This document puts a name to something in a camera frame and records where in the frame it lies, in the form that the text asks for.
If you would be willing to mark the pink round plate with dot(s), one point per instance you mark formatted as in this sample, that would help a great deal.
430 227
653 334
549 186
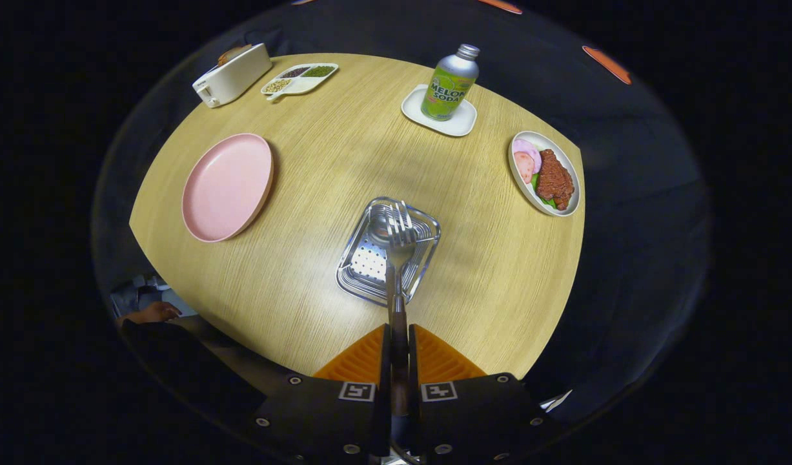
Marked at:
224 190

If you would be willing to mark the white divided tray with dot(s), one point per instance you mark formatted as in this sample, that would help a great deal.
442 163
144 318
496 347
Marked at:
305 85

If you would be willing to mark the white square coaster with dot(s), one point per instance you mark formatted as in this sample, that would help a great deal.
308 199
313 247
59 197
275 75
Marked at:
463 124

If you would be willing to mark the green lettuce leaf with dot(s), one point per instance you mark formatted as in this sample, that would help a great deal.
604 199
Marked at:
544 199

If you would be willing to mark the green soda bottle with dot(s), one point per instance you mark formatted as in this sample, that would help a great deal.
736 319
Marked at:
448 90

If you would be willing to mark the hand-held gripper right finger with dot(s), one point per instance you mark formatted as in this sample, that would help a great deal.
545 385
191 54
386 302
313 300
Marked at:
479 413

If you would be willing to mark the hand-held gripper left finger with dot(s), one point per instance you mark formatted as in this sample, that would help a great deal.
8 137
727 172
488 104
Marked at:
324 413

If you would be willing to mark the heap of dark beans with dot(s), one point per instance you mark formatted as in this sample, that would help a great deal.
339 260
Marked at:
295 72

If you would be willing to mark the brown toast slice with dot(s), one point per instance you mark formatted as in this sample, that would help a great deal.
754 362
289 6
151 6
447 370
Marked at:
234 54

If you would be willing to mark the white oval food plate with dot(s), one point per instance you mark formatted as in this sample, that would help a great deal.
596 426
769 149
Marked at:
567 206

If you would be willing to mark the pink ham slice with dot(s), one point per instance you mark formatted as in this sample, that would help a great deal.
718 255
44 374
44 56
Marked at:
523 169
528 150

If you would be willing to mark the heap of yellow soybeans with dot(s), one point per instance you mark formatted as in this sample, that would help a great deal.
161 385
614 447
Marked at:
278 85

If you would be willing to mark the heap of green beans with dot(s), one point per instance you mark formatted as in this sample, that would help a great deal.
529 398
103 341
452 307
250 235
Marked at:
319 71

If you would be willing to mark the white toaster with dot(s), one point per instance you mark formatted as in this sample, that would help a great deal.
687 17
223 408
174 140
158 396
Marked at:
237 81

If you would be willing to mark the brown meat patty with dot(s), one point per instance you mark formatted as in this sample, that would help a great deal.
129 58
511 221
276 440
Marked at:
554 179

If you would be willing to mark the silver metal spoon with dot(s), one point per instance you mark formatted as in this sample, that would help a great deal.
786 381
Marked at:
379 231

